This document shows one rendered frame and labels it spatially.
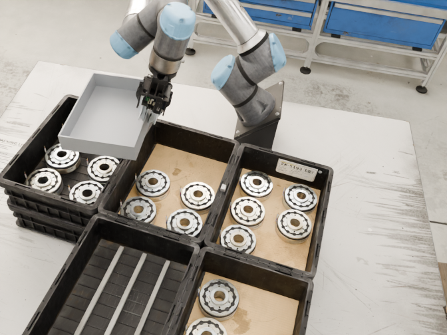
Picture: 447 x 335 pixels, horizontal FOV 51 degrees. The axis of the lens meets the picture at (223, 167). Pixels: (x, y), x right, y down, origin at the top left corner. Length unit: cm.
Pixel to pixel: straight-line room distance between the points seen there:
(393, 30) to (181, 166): 212
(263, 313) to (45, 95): 123
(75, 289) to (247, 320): 45
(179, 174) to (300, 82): 195
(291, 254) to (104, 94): 72
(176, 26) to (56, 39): 257
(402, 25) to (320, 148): 161
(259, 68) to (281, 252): 61
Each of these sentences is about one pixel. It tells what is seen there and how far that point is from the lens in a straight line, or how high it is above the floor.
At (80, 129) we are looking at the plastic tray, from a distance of 134.
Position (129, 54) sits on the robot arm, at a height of 126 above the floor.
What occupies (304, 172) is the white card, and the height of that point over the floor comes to 89.
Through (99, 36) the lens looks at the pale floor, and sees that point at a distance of 357.
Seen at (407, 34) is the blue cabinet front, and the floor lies 40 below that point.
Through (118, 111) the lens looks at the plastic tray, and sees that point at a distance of 138.
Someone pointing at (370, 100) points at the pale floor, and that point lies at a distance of 335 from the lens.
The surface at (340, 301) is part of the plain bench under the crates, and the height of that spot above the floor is 70.
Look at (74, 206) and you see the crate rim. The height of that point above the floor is 92.
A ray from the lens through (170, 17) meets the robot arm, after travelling 105.
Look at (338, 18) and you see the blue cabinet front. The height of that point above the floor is 44.
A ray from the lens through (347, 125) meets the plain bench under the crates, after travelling 199.
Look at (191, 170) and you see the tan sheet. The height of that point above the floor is 83.
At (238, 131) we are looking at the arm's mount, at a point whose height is 79.
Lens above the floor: 197
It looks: 48 degrees down
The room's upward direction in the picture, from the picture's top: 9 degrees clockwise
